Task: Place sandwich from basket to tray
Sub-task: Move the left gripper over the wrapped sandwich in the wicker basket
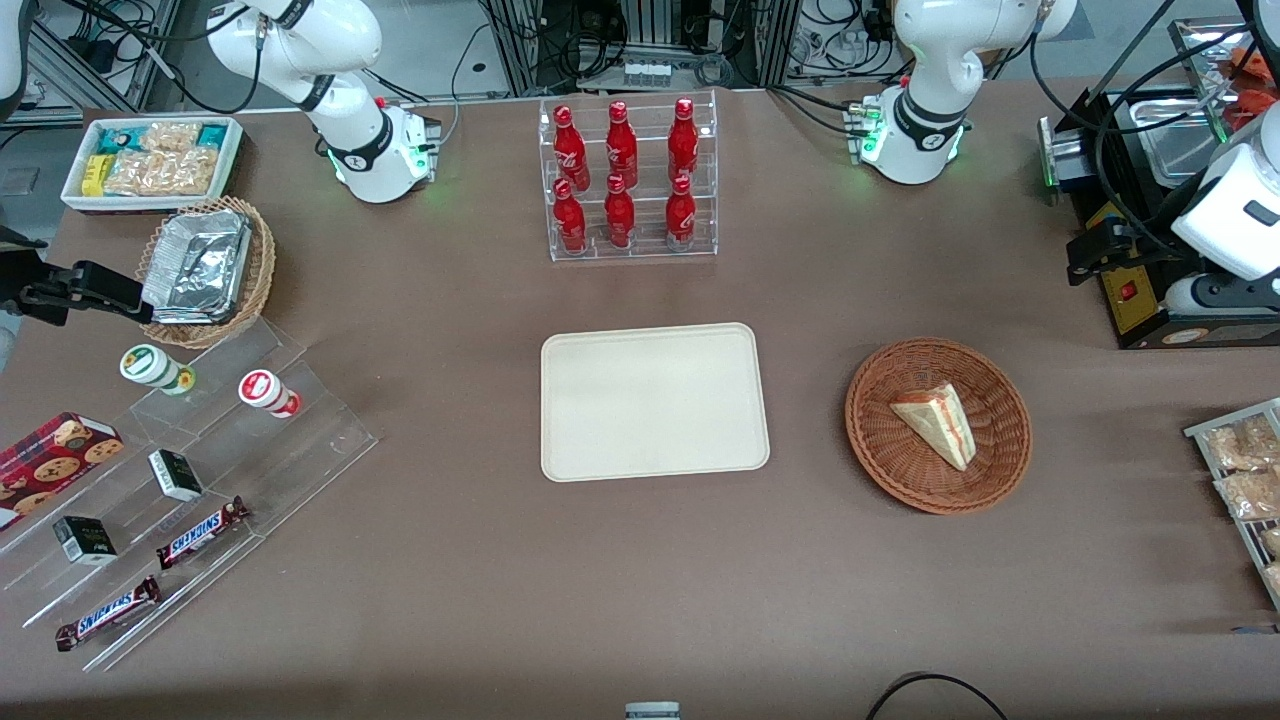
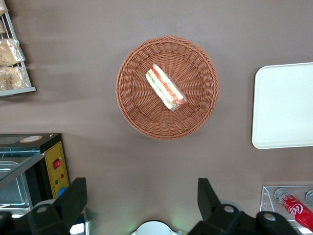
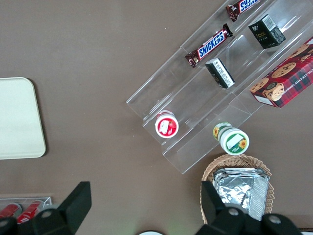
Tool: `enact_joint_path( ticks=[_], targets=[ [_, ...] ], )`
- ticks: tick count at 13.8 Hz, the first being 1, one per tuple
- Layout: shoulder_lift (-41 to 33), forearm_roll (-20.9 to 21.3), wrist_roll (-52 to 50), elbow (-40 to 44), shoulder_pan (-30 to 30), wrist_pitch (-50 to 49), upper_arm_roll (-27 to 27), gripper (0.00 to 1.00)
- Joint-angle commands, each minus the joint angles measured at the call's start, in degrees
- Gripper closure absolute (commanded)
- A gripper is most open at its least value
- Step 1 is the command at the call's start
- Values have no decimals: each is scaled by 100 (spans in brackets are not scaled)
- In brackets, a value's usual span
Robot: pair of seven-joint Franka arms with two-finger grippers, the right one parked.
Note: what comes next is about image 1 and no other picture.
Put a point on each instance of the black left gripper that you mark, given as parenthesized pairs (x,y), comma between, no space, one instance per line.
(1140,243)

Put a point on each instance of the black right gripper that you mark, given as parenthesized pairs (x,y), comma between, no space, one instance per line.
(22,291)

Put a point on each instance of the triangular sandwich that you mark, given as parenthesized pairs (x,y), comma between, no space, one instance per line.
(940,425)

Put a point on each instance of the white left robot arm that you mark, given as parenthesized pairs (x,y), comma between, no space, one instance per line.
(935,60)

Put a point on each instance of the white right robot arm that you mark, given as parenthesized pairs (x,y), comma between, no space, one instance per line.
(300,45)

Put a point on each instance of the oval light wicker basket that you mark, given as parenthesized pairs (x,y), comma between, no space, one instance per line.
(262,270)

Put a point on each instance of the round brown wicker basket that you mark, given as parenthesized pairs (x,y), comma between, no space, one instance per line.
(900,460)

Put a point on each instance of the beige plastic tray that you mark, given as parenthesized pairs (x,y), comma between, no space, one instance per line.
(655,400)

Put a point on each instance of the black food warmer appliance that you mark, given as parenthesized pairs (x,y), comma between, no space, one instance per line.
(1135,310)

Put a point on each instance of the green lid snack cup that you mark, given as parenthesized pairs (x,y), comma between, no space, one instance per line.
(148,366)

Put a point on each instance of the white rectangular snack bin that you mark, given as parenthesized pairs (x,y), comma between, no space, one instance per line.
(75,195)

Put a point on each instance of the yellow snack packet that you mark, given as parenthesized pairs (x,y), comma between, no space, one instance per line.
(95,176)

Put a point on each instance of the clear bag of crackers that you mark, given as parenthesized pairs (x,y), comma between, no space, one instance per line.
(135,174)
(190,170)
(172,136)

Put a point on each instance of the stainless steel pan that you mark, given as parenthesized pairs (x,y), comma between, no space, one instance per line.
(1170,140)

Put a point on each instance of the teal snack packet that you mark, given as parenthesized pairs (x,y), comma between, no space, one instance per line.
(212,134)
(120,138)

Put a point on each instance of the red cookie box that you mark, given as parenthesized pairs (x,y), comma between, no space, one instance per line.
(50,460)

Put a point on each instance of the red lid snack cup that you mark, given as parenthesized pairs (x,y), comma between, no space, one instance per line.
(262,390)

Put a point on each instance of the small black box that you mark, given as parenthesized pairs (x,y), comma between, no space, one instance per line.
(85,540)
(175,476)

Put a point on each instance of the clear bag of snacks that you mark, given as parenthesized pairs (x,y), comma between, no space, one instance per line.
(1252,495)
(1240,445)
(1272,543)
(1274,578)

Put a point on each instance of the red fried food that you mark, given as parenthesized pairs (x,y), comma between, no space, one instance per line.
(1255,70)

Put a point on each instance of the clear acrylic stepped display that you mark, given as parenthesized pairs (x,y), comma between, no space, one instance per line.
(300,450)

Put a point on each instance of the snickers chocolate bar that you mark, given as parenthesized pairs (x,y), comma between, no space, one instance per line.
(108,614)
(200,533)

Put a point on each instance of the red cola bottle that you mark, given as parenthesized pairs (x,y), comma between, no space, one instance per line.
(680,215)
(621,145)
(570,220)
(570,150)
(683,140)
(619,215)

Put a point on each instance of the clear acrylic bottle rack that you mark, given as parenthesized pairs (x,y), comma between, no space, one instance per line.
(640,250)

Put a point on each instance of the small grey device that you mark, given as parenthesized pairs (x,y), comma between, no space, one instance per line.
(652,711)

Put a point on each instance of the aluminium frame rack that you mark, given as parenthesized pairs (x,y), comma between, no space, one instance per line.
(640,25)

